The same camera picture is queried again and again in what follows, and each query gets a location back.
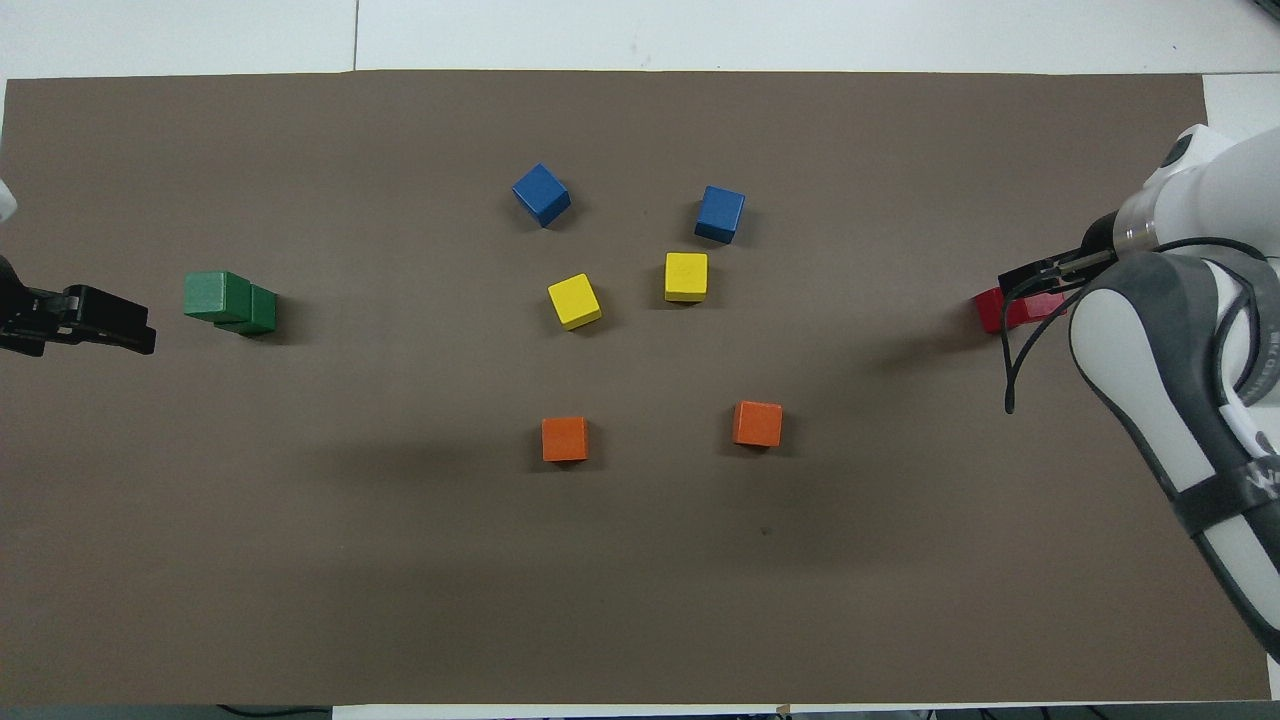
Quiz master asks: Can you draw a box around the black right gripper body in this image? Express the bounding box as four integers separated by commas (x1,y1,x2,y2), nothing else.
1079,212,1122,264

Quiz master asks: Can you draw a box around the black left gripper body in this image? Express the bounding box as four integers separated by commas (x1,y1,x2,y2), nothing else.
0,254,73,357

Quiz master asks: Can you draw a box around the red wooden cube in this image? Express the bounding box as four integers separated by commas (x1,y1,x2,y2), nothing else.
974,288,1031,335
1005,290,1067,326

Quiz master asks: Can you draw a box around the green wooden cube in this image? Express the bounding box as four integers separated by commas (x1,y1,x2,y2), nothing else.
214,286,278,337
184,271,252,323

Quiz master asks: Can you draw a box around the orange wooden cube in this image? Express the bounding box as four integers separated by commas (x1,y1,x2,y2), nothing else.
541,416,590,463
731,400,784,448

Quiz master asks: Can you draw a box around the blue wooden cube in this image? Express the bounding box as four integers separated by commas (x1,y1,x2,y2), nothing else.
694,185,747,245
512,163,572,228

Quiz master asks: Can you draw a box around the yellow wooden cube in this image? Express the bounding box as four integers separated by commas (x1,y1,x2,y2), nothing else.
664,252,709,303
547,273,603,331

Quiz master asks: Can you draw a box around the brown table mat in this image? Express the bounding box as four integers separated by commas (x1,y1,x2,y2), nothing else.
0,70,1272,707

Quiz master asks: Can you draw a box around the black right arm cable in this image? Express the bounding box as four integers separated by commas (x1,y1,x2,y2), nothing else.
1002,237,1280,414

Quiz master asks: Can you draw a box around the thin black cable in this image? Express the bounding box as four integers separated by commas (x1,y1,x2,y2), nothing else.
217,704,333,720

